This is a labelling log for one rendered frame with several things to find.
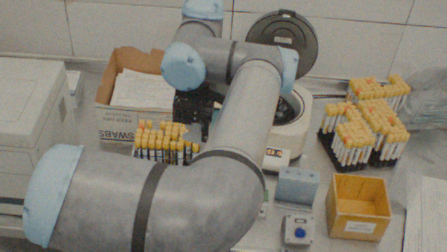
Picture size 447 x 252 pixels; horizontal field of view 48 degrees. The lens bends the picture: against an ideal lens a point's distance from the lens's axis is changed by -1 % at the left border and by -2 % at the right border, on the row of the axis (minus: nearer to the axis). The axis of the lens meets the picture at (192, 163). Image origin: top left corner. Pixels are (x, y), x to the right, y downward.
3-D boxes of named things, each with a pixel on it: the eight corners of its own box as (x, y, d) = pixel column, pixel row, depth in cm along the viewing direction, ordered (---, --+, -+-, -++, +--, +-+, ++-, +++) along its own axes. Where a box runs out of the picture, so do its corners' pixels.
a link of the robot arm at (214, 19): (174, 7, 86) (187, -15, 92) (175, 61, 94) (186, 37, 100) (219, 14, 85) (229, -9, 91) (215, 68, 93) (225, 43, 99)
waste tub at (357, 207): (327, 238, 127) (337, 213, 119) (324, 198, 136) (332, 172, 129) (381, 243, 126) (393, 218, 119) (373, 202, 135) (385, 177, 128)
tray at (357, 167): (367, 169, 144) (369, 163, 142) (338, 174, 142) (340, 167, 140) (343, 128, 155) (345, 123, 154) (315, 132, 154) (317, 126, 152)
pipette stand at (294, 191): (273, 206, 133) (278, 181, 126) (274, 187, 138) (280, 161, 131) (311, 212, 132) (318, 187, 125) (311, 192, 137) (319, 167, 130)
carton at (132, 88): (97, 143, 149) (91, 103, 138) (116, 84, 169) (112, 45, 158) (181, 150, 147) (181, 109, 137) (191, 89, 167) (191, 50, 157)
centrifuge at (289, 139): (213, 163, 144) (216, 131, 135) (234, 100, 164) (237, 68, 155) (298, 180, 140) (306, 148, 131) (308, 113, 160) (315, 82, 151)
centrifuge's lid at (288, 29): (248, 6, 141) (253, -4, 147) (239, 84, 157) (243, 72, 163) (326, 18, 138) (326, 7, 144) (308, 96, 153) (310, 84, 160)
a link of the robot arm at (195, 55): (224, 61, 78) (238, 25, 86) (156, 51, 80) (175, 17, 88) (222, 101, 84) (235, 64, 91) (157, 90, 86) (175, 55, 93)
